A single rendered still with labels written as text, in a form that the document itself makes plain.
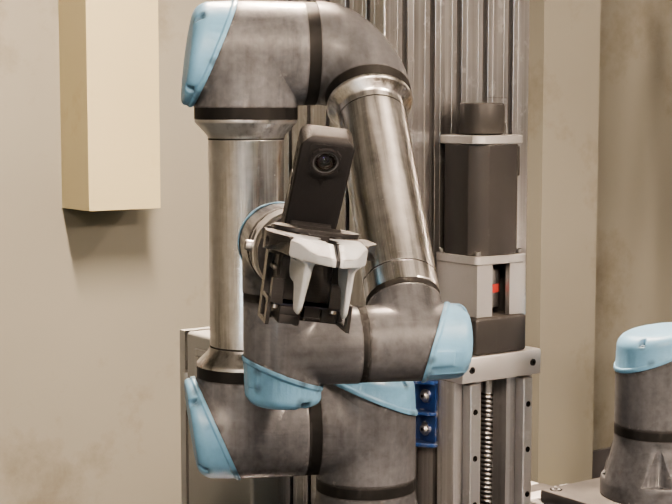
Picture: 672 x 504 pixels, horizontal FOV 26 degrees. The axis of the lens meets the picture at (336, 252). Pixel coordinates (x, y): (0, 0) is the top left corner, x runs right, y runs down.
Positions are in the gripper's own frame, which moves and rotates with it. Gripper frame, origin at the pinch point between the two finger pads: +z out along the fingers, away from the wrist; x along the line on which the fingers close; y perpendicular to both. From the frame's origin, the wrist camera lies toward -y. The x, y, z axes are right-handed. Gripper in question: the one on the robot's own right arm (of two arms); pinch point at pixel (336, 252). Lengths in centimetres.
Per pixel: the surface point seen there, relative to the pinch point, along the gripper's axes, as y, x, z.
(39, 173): 15, 32, -363
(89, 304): 56, 11, -371
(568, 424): 92, -182, -438
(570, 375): 72, -180, -438
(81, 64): -21, 23, -352
